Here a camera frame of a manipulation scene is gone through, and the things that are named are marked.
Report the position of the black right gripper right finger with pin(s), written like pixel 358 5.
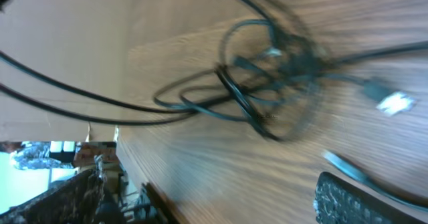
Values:
pixel 339 202

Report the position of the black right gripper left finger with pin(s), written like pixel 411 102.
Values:
pixel 77 200

